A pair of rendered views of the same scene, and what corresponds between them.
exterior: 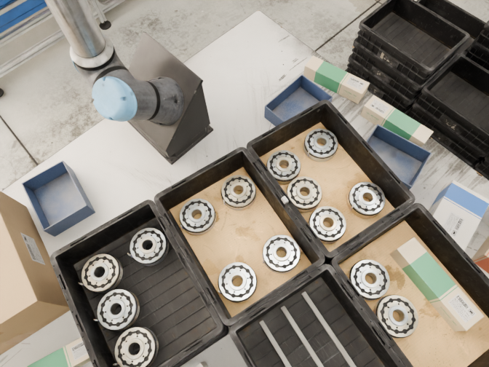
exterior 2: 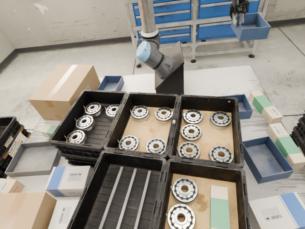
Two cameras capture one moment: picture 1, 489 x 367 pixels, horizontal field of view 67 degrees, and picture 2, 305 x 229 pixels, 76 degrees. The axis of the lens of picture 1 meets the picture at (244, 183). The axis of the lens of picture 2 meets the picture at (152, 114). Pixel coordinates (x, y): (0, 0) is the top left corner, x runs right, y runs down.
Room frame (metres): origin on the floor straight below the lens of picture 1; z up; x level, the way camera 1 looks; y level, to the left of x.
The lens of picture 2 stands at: (-0.12, -0.49, 1.65)
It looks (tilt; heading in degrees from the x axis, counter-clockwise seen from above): 46 degrees down; 48
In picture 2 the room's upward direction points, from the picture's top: 10 degrees counter-clockwise
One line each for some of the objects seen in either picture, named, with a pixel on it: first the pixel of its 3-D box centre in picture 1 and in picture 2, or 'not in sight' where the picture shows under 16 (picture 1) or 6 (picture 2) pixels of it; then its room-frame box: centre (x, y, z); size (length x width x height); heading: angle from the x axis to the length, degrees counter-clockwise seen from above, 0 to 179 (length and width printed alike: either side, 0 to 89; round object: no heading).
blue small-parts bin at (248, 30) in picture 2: not in sight; (249, 26); (1.09, -0.12, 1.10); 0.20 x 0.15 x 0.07; 39
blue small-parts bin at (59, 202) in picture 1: (58, 197); (110, 87); (0.50, 0.62, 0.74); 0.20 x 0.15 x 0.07; 30
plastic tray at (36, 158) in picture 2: not in sight; (36, 157); (-0.19, 0.51, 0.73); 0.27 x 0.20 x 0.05; 131
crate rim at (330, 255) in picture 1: (327, 172); (206, 126); (0.43, -0.23, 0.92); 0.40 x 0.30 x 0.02; 28
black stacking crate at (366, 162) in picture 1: (323, 180); (205, 132); (0.43, -0.23, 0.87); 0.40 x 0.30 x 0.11; 28
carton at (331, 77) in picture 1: (335, 79); (264, 107); (0.90, -0.38, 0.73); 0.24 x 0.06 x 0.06; 51
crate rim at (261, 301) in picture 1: (236, 228); (145, 120); (0.29, 0.03, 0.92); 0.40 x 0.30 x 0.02; 28
